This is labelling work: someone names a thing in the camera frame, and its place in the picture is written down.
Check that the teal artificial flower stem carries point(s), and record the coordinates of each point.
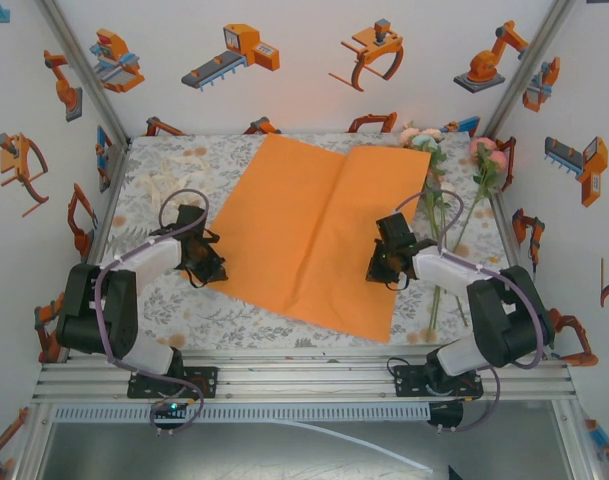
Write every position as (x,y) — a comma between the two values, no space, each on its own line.
(428,144)

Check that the floral patterned table mat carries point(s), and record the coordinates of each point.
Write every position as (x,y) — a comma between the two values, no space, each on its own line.
(209,315)

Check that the orange wrapping paper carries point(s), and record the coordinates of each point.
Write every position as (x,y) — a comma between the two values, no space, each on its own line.
(309,225)

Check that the aluminium rail base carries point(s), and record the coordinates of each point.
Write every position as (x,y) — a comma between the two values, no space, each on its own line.
(309,380)

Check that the cream printed ribbon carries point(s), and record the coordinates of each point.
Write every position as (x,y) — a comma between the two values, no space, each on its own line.
(154,187)

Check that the grey metal panel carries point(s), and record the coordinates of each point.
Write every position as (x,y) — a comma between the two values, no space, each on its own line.
(184,455)

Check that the aluminium table side rail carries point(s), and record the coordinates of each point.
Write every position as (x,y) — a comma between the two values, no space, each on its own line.
(108,200)
(507,225)

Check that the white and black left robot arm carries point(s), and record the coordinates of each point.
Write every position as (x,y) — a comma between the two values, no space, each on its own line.
(149,260)

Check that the white artificial flower stem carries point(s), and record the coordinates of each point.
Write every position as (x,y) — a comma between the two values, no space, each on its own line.
(448,189)

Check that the small circuit board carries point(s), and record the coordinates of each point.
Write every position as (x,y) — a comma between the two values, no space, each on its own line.
(171,407)

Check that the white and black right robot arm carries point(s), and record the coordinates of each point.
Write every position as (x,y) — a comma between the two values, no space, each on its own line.
(444,272)

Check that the aluminium frame post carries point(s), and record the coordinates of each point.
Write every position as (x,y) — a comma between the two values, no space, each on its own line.
(528,65)
(80,65)

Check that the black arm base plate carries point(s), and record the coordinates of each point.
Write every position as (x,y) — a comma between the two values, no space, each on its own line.
(206,382)
(409,380)

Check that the peach artificial flower stem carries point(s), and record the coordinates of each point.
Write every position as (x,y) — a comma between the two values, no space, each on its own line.
(409,136)

